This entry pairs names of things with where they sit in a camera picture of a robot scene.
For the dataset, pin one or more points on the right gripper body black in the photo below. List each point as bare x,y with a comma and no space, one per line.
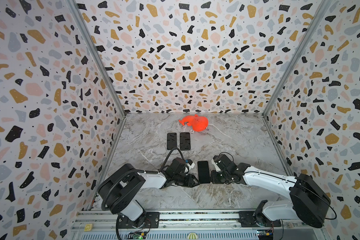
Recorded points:
217,176

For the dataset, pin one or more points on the black phone case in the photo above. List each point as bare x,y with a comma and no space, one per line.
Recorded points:
185,141

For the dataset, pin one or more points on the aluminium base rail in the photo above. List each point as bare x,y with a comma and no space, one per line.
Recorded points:
190,225

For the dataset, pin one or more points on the black smartphone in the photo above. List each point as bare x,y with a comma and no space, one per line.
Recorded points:
171,141
203,172

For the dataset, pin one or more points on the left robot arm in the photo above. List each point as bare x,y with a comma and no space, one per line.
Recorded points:
119,190

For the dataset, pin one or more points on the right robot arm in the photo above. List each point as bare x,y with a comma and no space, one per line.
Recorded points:
303,200

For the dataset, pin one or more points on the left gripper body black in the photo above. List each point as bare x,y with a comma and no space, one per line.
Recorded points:
182,180

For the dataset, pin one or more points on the red plush whale toy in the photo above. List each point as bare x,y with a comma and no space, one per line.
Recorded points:
198,123

